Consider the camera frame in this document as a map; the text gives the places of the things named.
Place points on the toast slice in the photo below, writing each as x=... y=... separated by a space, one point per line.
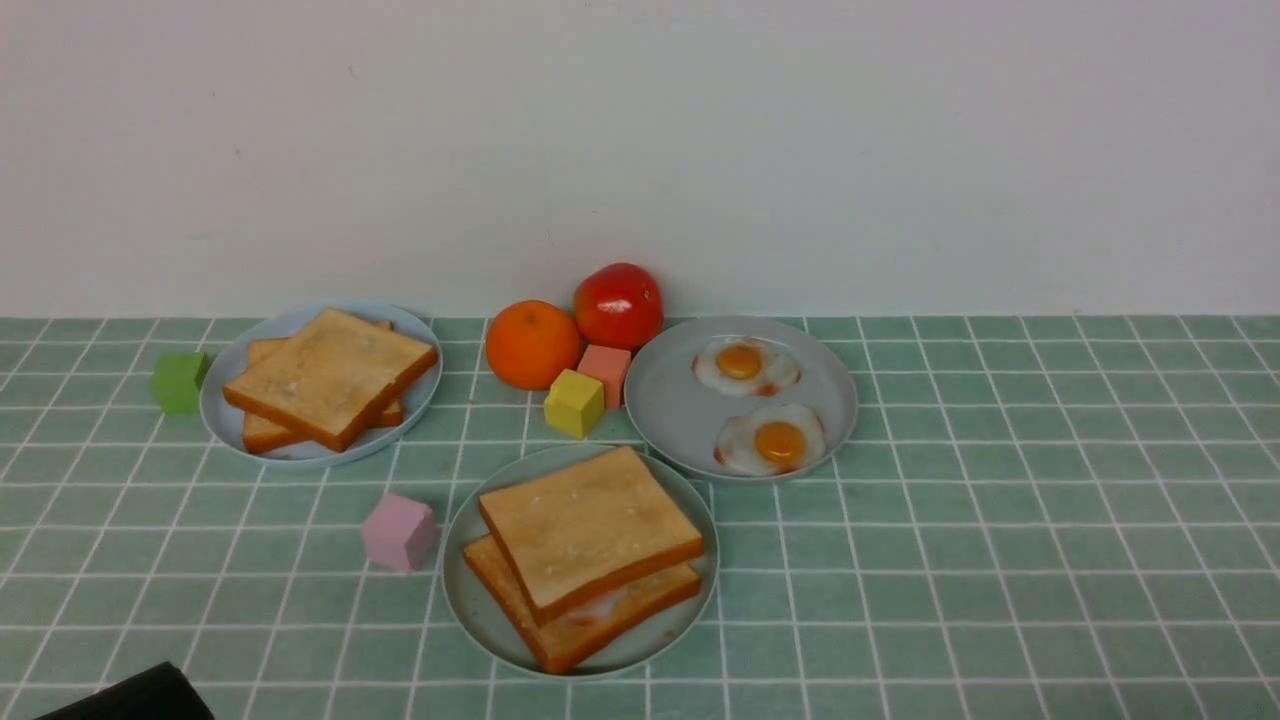
x=500 y=619
x=573 y=534
x=330 y=375
x=260 y=435

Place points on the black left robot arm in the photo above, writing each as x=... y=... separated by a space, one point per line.
x=162 y=691

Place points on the salmon pink cube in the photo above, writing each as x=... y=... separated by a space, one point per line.
x=609 y=366

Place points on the red tomato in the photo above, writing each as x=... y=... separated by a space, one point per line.
x=620 y=306

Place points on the grey plate with eggs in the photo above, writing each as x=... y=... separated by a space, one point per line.
x=680 y=418

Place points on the yellow cube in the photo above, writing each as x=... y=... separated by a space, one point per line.
x=574 y=404

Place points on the orange fruit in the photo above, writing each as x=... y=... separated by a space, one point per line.
x=530 y=343

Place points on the green centre plate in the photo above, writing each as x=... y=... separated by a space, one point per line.
x=469 y=526

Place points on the light blue bread plate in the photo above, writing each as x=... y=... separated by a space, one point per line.
x=225 y=415

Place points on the green cube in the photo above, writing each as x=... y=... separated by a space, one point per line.
x=176 y=381

